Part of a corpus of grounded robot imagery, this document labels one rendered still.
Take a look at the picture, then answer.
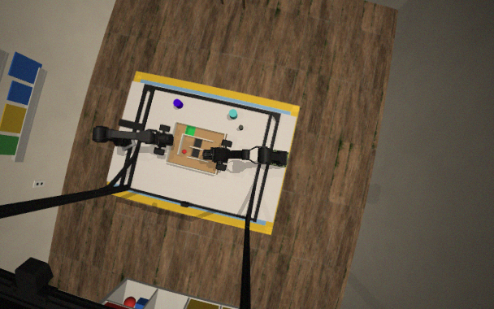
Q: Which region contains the purple cylinder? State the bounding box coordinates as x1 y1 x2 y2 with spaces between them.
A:
173 99 184 109

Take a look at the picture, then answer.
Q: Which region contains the teal cylinder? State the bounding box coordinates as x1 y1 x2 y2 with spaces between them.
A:
229 109 237 120

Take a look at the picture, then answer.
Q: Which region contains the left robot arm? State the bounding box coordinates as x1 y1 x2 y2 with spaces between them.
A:
92 126 174 147

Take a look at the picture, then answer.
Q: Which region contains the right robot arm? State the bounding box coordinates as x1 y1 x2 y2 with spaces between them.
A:
202 146 287 167

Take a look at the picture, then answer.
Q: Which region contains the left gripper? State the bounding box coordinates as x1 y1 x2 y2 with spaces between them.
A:
154 124 171 155

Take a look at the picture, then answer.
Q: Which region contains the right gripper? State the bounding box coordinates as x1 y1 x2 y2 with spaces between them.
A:
215 139 232 171

